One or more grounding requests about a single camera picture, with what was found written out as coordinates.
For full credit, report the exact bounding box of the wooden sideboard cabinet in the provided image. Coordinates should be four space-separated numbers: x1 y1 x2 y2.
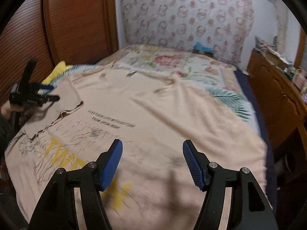
247 50 306 149

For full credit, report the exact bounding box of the navy blue bed sheet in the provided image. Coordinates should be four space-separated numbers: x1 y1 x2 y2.
234 70 277 215

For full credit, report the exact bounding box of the floral bed quilt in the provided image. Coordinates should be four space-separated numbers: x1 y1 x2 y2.
97 44 243 94

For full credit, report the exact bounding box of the cream lace side curtain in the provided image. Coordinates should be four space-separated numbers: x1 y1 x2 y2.
275 0 288 53

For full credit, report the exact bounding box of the wooden louvered wardrobe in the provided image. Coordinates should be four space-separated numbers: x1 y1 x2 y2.
1 0 119 102

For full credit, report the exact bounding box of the palm leaf print blanket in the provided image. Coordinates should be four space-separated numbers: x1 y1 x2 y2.
49 64 259 134

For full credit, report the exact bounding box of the pink bottle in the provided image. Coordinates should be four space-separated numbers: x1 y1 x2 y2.
295 73 306 90

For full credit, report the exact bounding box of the yellow Pikachu plush toy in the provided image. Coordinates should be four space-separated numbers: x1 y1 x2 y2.
42 61 73 85

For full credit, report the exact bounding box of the circle patterned wall curtain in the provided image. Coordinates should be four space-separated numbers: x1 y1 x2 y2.
121 0 254 65

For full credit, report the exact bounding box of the person's left hand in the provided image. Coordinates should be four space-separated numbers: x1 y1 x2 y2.
1 100 34 126

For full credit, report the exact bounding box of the cardboard box on sideboard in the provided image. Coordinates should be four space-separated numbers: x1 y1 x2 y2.
263 50 289 70

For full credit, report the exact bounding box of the peach printed t-shirt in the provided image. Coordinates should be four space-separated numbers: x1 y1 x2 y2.
5 67 267 229

